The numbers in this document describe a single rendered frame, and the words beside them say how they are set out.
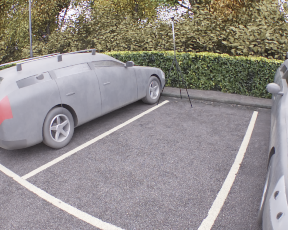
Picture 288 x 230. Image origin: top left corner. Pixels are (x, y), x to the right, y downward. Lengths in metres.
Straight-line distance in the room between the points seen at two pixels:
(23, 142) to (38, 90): 0.79
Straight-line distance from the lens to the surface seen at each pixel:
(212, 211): 2.50
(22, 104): 3.54
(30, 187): 3.16
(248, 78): 6.84
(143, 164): 3.37
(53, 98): 3.82
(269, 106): 6.19
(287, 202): 1.59
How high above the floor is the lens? 1.59
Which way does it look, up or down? 18 degrees down
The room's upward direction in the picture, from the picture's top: 3 degrees counter-clockwise
